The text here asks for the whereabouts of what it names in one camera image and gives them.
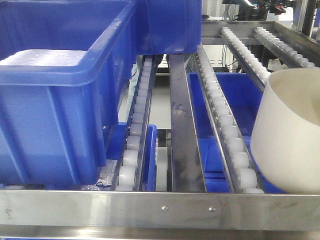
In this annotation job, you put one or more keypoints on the white roller track far right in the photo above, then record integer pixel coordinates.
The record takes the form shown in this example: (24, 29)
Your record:
(282, 50)

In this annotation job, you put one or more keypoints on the large blue crate front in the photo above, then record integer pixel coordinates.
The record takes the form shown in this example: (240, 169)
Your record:
(55, 120)

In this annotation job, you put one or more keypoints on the white roller track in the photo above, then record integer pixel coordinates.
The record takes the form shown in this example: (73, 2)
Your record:
(239, 168)
(249, 63)
(129, 170)
(282, 50)

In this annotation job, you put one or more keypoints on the bubble wrap sheet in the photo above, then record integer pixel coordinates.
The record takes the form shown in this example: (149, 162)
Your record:
(44, 58)

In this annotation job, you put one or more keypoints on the white roller track left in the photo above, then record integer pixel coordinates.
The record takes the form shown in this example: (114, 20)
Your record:
(129, 170)

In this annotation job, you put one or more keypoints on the steel divider rail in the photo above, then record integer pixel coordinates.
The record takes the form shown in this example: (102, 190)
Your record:
(186, 164)

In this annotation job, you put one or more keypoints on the white roller track middle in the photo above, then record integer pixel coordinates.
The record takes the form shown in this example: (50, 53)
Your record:
(239, 168)

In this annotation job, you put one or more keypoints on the blue crate rear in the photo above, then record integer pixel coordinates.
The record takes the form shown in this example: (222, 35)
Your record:
(168, 26)

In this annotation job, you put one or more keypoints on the blue crate lower layer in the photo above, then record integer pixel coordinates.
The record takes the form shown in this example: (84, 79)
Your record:
(244, 99)

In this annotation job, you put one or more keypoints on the stainless steel shelf frame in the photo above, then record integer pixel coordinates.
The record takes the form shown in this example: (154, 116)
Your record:
(79, 211)

